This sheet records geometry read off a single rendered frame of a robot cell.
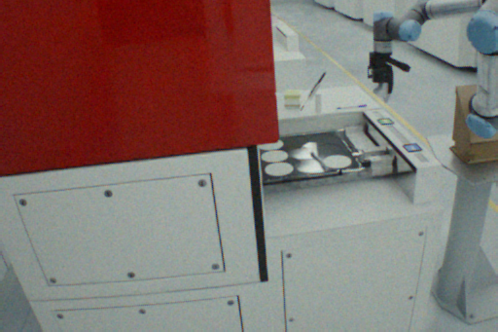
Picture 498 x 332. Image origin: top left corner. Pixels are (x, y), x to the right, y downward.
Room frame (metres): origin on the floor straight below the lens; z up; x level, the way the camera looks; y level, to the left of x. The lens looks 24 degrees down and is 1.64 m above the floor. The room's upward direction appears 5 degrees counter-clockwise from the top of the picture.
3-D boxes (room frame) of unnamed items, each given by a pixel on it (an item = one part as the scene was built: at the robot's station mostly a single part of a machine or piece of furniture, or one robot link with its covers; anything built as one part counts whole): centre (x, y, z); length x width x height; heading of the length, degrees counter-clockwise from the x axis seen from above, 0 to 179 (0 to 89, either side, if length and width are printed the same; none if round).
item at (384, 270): (1.61, -0.29, 0.41); 0.97 x 0.64 x 0.82; 4
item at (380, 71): (1.61, -0.53, 1.20); 0.09 x 0.08 x 0.12; 95
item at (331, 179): (1.41, -0.26, 0.84); 0.50 x 0.02 x 0.03; 94
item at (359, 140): (1.56, -0.46, 0.87); 0.36 x 0.08 x 0.03; 4
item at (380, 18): (1.60, -0.54, 1.35); 0.09 x 0.08 x 0.11; 30
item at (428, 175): (1.48, -0.56, 0.89); 0.55 x 0.09 x 0.14; 4
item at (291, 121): (1.92, -0.27, 0.89); 0.62 x 0.35 x 0.14; 94
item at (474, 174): (1.52, -0.98, 0.75); 0.45 x 0.44 x 0.13; 93
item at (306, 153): (1.53, -0.19, 0.90); 0.34 x 0.34 x 0.01; 4
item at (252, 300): (1.30, 0.36, 0.41); 0.82 x 0.71 x 0.82; 4
